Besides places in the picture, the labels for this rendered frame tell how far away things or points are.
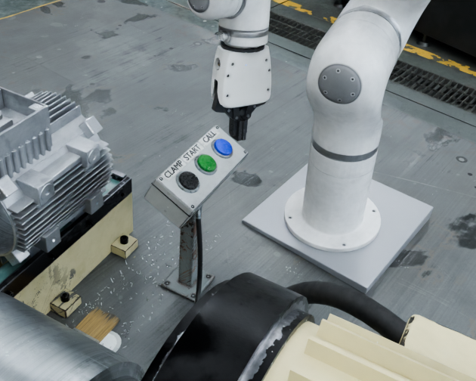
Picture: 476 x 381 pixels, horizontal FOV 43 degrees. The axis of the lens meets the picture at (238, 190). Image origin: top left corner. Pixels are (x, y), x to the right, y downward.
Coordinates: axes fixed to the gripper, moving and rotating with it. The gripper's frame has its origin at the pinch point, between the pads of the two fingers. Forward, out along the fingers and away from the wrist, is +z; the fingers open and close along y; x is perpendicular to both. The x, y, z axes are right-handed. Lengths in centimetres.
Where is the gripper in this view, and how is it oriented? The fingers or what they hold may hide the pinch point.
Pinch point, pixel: (238, 128)
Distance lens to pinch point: 111.7
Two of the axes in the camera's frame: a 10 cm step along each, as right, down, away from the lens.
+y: 8.5, -2.1, 4.8
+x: -5.2, -4.3, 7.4
